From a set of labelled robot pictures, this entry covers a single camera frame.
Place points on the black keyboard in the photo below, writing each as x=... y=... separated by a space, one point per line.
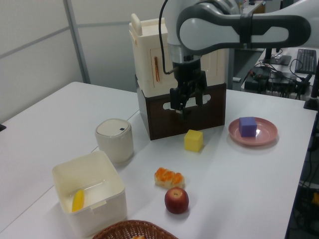
x=306 y=61

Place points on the cream lidded canister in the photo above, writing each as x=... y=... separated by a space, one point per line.
x=114 y=142

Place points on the black monitor stand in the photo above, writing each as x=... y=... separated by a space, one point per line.
x=276 y=59

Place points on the dark brown crate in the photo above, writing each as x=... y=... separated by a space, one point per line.
x=162 y=124

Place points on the purple foam cube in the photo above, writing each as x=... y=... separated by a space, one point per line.
x=247 y=127

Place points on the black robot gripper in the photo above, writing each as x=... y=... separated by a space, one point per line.
x=188 y=73

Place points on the grey partition post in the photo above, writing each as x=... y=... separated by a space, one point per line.
x=78 y=42

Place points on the cream open plastic container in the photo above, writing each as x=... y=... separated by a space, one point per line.
x=109 y=219

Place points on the brown wicker basket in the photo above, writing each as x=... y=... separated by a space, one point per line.
x=119 y=230

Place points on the yellow foam cube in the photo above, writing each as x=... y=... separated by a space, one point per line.
x=193 y=141

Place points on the red apple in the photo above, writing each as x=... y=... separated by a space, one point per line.
x=176 y=201

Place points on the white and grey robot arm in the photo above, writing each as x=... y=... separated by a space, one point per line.
x=211 y=32

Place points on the yellow banana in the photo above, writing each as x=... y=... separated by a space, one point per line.
x=78 y=201

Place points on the pink plate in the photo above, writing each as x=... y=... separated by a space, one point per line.
x=267 y=134

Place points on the braided orange bread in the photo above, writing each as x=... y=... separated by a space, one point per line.
x=169 y=178

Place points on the black clamp mount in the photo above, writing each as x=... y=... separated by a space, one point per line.
x=311 y=102

